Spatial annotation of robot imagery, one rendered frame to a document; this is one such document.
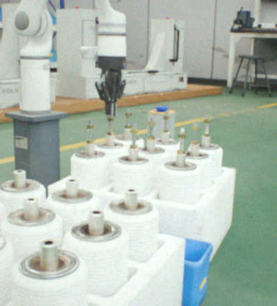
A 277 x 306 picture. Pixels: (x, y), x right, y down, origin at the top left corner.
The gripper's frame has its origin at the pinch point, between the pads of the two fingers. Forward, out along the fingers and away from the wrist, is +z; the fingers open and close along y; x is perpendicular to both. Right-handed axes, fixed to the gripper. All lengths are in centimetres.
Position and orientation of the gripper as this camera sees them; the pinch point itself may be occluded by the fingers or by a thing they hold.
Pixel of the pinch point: (111, 109)
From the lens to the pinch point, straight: 121.9
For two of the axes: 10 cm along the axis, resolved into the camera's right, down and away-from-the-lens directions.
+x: -8.9, -1.4, 4.3
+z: -0.3, 9.7, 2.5
